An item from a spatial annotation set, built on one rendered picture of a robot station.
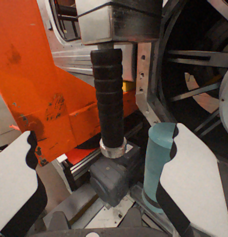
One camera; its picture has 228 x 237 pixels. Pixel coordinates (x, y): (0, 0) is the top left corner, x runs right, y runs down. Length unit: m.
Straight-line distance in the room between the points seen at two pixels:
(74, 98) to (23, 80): 0.18
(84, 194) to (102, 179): 0.32
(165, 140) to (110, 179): 0.39
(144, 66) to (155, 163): 0.25
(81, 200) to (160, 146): 0.71
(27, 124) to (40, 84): 0.13
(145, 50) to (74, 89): 0.30
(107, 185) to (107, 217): 0.32
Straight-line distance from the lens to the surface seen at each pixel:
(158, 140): 0.25
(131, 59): 0.66
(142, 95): 0.38
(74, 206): 0.88
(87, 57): 0.92
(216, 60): 0.42
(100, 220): 0.87
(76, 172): 0.84
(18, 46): 0.43
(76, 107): 0.53
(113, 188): 0.57
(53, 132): 0.49
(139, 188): 0.86
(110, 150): 0.18
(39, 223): 1.02
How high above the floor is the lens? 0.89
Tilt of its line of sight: 30 degrees down
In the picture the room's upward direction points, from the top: 4 degrees counter-clockwise
